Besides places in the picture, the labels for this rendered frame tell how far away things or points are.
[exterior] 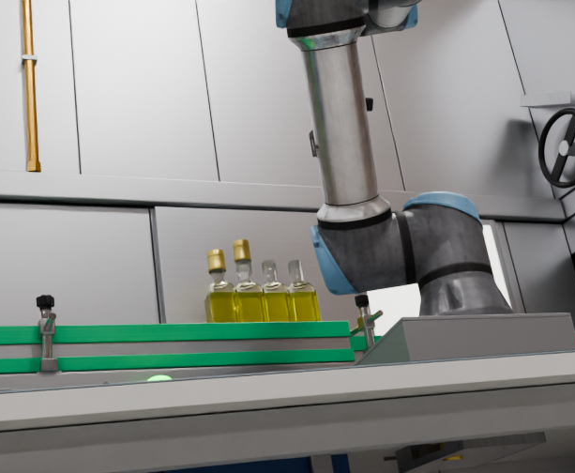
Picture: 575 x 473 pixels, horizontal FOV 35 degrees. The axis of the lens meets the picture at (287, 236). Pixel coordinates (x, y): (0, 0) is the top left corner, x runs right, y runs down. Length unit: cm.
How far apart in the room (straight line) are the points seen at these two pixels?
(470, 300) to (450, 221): 14
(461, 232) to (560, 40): 134
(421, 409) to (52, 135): 112
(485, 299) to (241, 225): 83
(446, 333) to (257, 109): 112
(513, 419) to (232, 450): 40
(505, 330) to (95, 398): 57
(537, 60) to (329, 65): 145
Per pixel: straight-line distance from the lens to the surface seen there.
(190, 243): 199
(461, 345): 127
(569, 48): 263
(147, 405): 112
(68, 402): 111
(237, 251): 186
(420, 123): 247
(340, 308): 206
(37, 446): 115
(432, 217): 141
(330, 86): 135
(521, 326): 133
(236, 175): 214
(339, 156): 136
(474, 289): 136
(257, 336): 167
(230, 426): 118
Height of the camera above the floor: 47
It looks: 22 degrees up
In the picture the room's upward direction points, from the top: 9 degrees counter-clockwise
